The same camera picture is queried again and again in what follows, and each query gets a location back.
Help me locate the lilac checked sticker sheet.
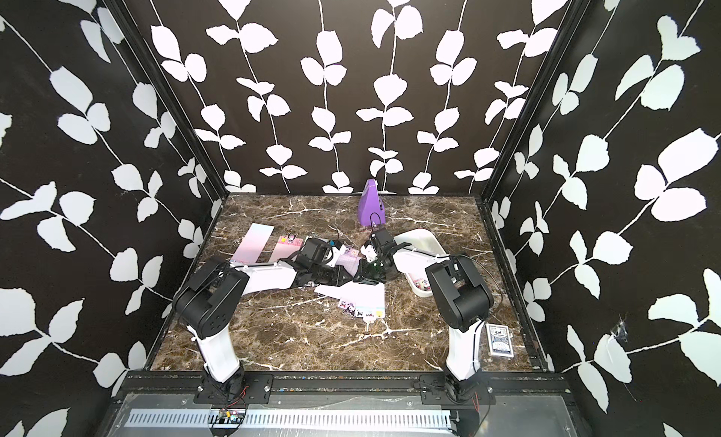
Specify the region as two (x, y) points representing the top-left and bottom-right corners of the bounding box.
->
(336, 247), (362, 277)

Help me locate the white rainbow sticker sheet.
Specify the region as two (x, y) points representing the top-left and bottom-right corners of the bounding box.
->
(315, 282), (386, 324)

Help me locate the cream pink sticker sheet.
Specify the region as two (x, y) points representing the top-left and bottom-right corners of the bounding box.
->
(407, 274), (432, 295)

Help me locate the white plastic storage box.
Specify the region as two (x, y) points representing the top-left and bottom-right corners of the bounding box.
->
(394, 228), (449, 298)

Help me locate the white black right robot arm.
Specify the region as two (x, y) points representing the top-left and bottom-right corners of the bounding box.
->
(354, 243), (494, 382)

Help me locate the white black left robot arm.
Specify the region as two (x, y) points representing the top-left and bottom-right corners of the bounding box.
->
(172, 258), (353, 384)

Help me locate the purple plastic object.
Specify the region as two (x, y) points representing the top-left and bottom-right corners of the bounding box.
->
(357, 179), (386, 227)

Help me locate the blue playing card deck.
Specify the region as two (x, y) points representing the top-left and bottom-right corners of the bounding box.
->
(486, 324), (514, 358)

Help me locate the small electronics board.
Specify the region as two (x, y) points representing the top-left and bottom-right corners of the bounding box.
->
(208, 409), (246, 429)

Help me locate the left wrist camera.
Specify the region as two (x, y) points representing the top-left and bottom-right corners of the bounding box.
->
(295, 238), (347, 268)

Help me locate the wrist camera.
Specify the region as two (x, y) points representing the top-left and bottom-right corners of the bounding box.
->
(362, 228), (397, 257)
(295, 238), (347, 268)

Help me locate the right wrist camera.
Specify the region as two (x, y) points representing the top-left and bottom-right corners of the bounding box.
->
(362, 228), (397, 257)

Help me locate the white perforated cable duct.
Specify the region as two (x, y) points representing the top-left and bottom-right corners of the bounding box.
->
(121, 409), (454, 431)

